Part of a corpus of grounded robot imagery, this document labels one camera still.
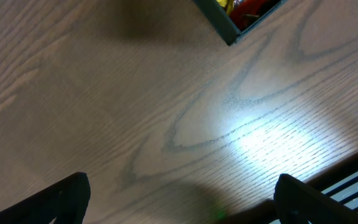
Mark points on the yellow orange snack packet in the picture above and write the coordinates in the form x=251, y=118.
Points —
x=227, y=5

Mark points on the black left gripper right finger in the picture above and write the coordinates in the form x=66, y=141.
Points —
x=297, y=202

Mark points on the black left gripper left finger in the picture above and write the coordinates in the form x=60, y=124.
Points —
x=63, y=202

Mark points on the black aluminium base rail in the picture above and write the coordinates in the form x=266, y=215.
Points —
x=353, y=186

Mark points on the dark green open box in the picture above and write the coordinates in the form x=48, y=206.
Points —
x=223, y=24

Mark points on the red Hacks candy bag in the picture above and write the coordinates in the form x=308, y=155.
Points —
x=244, y=13

